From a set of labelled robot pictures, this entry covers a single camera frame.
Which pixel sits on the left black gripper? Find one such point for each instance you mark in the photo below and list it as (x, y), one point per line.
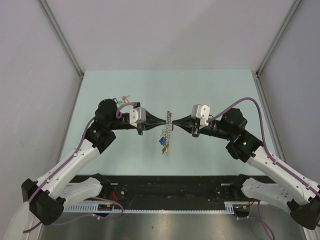
(152, 121)

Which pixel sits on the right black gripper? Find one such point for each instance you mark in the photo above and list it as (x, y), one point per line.
(185, 123)

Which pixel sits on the metal disc keyring organiser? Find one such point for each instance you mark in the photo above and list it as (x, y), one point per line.
(166, 133)

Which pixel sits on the blue tag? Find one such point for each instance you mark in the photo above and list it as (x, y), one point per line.
(162, 141)

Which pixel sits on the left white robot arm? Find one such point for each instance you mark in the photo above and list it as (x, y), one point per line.
(45, 195)

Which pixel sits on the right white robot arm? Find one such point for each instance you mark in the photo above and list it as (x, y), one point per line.
(293, 193)

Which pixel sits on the red tag key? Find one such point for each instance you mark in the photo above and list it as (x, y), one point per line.
(125, 99)

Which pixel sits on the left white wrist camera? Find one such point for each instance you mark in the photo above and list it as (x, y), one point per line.
(136, 116)

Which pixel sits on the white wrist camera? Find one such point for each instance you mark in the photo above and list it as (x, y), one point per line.
(201, 113)
(136, 116)

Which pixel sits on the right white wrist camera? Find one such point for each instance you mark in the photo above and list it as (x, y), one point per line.
(201, 113)

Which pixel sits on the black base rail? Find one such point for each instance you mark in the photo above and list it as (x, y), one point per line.
(155, 192)

